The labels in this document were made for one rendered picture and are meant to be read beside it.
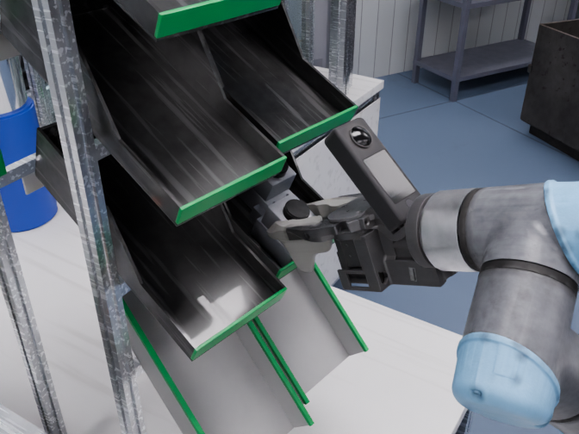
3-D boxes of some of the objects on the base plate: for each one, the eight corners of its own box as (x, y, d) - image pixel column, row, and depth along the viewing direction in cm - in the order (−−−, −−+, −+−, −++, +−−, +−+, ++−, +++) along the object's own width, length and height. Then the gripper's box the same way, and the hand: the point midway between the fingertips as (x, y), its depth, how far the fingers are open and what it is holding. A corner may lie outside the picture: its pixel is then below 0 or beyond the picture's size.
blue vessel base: (71, 209, 151) (49, 101, 136) (16, 240, 140) (-15, 127, 125) (28, 191, 158) (2, 87, 143) (-29, 220, 147) (-63, 110, 132)
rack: (296, 357, 110) (301, -201, 67) (149, 528, 83) (3, -209, 41) (200, 314, 119) (151, -199, 76) (40, 455, 93) (-170, -205, 50)
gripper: (419, 308, 58) (266, 294, 73) (482, 251, 65) (332, 251, 81) (393, 220, 55) (241, 226, 71) (462, 172, 63) (310, 187, 79)
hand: (289, 216), depth 74 cm, fingers closed on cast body, 4 cm apart
